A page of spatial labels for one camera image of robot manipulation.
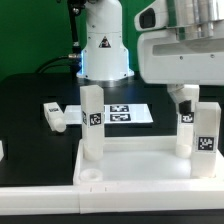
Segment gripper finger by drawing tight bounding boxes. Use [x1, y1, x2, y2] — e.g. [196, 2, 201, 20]
[167, 84, 200, 114]

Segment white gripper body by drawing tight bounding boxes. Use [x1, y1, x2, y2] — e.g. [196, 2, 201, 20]
[134, 0, 224, 85]

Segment white desk top tray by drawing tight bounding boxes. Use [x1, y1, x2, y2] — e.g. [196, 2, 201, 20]
[73, 136, 224, 188]

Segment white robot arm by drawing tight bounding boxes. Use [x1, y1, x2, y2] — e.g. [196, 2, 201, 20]
[79, 0, 224, 85]

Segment white marker sheet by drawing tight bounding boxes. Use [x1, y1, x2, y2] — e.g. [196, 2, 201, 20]
[64, 104, 153, 125]

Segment white front fence bar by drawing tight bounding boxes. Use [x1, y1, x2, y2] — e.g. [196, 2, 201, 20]
[0, 180, 224, 215]

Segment white block left edge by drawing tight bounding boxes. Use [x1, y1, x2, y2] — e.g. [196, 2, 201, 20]
[0, 140, 4, 161]

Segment black cables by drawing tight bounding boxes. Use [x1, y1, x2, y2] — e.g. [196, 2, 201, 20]
[34, 0, 84, 75]

